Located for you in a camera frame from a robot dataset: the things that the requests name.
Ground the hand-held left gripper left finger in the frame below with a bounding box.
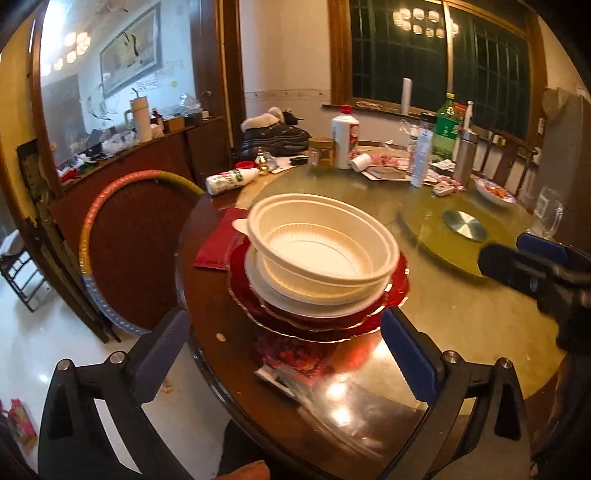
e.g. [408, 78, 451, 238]
[38, 308, 191, 480]

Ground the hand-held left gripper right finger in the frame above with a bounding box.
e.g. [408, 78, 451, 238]
[379, 305, 532, 480]

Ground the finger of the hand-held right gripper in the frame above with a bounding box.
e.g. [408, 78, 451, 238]
[516, 233, 583, 266]
[478, 244, 552, 296]

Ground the red glass plate white sticker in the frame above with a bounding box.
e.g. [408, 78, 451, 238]
[228, 239, 411, 331]

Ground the deep red glass plate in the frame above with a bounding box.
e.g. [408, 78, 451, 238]
[230, 277, 410, 345]

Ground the large plain white bowl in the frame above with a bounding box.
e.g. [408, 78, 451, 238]
[243, 247, 394, 320]

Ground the small ribbed white plastic bowl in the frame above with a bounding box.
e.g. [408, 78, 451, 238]
[262, 223, 371, 283]

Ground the large ribbed white plastic bowl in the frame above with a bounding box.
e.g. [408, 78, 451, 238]
[232, 193, 401, 297]

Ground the clear glass pitcher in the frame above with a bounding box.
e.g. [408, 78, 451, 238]
[528, 186, 565, 239]

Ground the round metal turntable hub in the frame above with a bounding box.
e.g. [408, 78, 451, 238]
[442, 209, 489, 243]

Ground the blue patterned plate with food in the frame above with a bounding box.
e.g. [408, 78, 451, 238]
[474, 177, 518, 206]

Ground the wooden chair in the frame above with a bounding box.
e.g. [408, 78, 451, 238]
[479, 128, 542, 195]

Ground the grey refrigerator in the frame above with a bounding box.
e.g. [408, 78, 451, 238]
[521, 87, 591, 223]

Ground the pile of pink candies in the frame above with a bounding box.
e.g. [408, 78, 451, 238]
[431, 179, 468, 198]

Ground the red printed packet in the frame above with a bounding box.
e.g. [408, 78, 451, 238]
[253, 333, 339, 385]

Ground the glass turntable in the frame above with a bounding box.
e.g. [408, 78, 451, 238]
[235, 147, 539, 278]

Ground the person's leg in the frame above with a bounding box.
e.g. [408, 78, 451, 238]
[216, 416, 288, 480]

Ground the stainless steel thermos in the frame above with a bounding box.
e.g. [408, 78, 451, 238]
[452, 130, 479, 188]

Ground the clear plastic bag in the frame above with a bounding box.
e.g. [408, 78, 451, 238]
[255, 364, 326, 404]

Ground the red envelope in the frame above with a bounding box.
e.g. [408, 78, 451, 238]
[193, 207, 249, 271]

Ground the white and blue carton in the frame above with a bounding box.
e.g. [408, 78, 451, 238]
[409, 128, 435, 188]

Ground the multicolour hula hoop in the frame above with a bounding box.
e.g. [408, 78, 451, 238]
[78, 169, 206, 336]

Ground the green plastic bottle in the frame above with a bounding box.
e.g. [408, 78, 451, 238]
[431, 93, 463, 162]

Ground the red gift box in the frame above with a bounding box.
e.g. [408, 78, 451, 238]
[0, 398, 38, 445]

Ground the book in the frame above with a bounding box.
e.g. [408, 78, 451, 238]
[366, 167, 407, 181]

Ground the black folding rack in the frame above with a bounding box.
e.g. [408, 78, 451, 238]
[0, 250, 36, 315]

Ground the white bottle green label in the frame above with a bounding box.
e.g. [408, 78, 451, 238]
[205, 167, 260, 196]

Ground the wooden sideboard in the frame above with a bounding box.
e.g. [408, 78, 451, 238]
[48, 115, 232, 343]

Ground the white liquor bottle red cap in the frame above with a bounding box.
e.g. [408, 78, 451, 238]
[331, 104, 360, 171]

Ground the brown jar with lid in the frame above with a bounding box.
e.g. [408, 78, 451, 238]
[307, 136, 334, 168]

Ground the dark jacket with fur collar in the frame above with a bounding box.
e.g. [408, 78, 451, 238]
[239, 106, 313, 158]

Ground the wooden framed window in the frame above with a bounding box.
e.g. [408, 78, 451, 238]
[327, 0, 549, 140]

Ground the white tumbler with handle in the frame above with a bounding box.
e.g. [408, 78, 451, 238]
[123, 95, 154, 143]

